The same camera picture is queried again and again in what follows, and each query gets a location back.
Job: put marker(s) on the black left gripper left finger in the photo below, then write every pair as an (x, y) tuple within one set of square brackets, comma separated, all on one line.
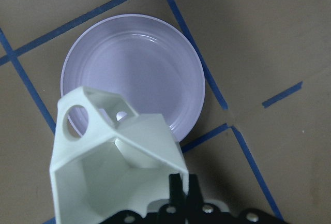
[(177, 196)]

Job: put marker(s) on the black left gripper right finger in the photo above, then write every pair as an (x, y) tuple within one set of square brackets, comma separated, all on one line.
[(193, 197)]

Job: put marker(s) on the white faceted cup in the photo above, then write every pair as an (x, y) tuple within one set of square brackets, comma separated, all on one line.
[(107, 158)]

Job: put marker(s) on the lavender plate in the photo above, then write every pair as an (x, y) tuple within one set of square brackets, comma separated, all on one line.
[(144, 59)]

